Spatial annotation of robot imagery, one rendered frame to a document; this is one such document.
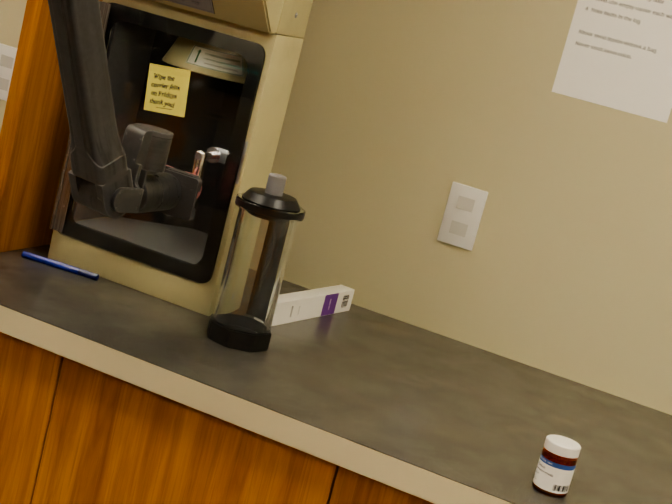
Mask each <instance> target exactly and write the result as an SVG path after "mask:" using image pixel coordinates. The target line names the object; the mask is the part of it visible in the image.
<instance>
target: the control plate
mask: <svg viewBox="0 0 672 504"><path fill-rule="evenodd" d="M166 1H170V2H173V3H177V4H180V5H184V6H188V7H191V8H195V9H199V10H202V11H206V12H209V13H213V14H215V11H214V7H213V2H212V0H166Z"/></svg>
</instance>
